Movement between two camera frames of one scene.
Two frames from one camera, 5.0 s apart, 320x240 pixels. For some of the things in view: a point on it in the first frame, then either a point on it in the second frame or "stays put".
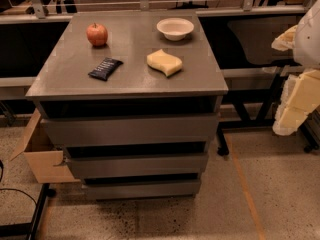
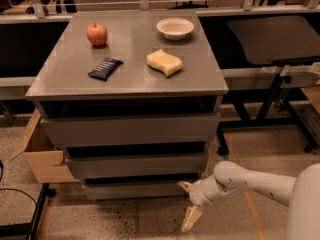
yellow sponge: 164,62 stays put
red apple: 97,34 stays put
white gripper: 308,41 → 201,193
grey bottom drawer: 142,190 stays put
